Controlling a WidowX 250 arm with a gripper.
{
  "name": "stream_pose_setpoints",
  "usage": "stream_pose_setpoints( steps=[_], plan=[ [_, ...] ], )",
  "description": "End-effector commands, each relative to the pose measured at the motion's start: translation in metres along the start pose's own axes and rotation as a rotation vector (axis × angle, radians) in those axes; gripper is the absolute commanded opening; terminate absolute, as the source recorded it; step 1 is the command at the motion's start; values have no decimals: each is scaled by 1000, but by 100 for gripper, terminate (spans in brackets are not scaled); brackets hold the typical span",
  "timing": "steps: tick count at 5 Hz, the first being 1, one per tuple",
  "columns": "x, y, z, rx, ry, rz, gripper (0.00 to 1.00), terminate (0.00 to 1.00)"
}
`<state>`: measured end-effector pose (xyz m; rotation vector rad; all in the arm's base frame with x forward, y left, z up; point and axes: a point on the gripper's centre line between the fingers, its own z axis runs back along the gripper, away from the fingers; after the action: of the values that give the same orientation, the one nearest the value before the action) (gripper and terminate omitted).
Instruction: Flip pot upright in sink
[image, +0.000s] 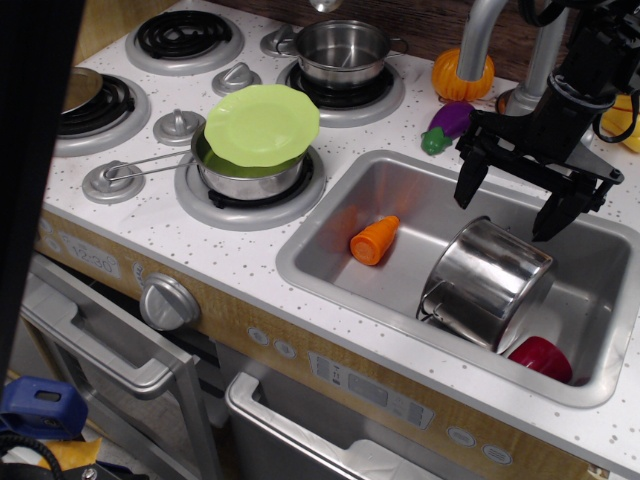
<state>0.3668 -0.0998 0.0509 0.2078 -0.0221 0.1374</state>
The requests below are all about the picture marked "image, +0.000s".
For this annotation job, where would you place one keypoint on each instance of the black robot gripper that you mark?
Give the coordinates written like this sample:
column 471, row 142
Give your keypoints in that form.
column 542, row 148

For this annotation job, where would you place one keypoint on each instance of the steel pot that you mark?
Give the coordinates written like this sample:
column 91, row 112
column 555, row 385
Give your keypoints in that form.
column 83, row 86
column 341, row 54
column 484, row 284

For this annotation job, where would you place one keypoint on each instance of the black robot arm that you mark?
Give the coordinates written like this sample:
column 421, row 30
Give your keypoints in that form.
column 586, row 54

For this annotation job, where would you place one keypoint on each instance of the purple toy eggplant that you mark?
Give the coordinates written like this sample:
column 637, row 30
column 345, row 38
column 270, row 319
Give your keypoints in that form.
column 448, row 124

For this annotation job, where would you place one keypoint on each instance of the yellow toy banana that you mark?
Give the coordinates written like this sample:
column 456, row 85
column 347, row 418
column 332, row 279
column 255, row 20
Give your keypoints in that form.
column 618, row 119

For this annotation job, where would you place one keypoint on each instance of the orange toy pumpkin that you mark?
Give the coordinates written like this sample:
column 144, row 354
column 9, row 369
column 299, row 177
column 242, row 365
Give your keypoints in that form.
column 448, row 85

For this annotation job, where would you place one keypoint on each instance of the silver toy faucet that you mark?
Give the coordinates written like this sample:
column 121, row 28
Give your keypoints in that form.
column 523, row 53

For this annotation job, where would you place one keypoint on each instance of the orange toy carrot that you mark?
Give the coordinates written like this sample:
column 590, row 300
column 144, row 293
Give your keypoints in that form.
column 371, row 244

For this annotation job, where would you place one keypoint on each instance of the red toy cup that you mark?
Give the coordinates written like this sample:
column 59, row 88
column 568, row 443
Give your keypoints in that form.
column 539, row 354

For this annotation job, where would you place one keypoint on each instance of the back right stove burner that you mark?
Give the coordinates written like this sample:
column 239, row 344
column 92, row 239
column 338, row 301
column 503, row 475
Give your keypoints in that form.
column 349, row 107

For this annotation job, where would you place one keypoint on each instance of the stove burner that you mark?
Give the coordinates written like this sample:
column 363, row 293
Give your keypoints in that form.
column 193, row 197
column 183, row 43
column 349, row 107
column 117, row 112

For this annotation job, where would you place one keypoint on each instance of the green plastic plate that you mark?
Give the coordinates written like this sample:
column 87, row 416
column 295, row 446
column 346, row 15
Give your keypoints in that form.
column 262, row 126

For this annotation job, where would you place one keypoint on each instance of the grey stove knob top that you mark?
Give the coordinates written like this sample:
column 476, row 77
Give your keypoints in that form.
column 280, row 43

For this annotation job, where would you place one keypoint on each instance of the grey stove knob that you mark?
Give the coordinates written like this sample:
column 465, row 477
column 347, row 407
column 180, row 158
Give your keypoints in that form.
column 114, row 182
column 236, row 78
column 280, row 43
column 177, row 127

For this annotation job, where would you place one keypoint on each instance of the grey stove knob upper middle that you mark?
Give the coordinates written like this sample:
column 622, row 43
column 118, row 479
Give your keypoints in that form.
column 236, row 78

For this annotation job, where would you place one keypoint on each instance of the front right stove burner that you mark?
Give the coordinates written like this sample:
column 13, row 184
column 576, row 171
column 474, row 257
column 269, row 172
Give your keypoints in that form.
column 193, row 197

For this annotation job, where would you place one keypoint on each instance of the grey stove knob lower middle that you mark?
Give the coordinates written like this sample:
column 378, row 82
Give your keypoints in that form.
column 177, row 127

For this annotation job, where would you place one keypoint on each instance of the back left stove burner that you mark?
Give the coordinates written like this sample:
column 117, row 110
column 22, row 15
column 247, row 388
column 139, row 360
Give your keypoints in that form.
column 183, row 43

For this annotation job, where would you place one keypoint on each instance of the grey round oven dial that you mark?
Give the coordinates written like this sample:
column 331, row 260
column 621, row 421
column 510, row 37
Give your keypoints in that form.
column 166, row 304

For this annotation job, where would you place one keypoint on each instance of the grey stove knob front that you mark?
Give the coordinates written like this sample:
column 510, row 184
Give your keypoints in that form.
column 114, row 182

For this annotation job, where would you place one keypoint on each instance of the front left stove burner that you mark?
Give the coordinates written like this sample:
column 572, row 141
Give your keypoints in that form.
column 117, row 112

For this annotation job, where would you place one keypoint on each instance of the yellow cloth at bottom left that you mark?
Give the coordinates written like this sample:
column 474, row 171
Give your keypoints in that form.
column 74, row 454

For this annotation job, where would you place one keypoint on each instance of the blue clamp tool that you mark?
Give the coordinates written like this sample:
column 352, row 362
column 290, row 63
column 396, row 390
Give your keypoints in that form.
column 42, row 409

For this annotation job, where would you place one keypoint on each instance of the steel saucepan with long handle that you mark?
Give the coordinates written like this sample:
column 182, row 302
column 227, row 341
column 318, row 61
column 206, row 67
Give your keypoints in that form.
column 230, row 181

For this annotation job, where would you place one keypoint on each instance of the grey dishwasher door with handle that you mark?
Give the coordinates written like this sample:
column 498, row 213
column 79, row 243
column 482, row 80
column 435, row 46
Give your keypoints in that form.
column 285, row 430

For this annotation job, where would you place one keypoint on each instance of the grey oven door with handle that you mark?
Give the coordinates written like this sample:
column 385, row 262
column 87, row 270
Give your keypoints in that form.
column 142, row 391

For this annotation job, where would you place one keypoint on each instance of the dark vertical post left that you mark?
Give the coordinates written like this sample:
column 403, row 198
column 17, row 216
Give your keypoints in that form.
column 38, row 40

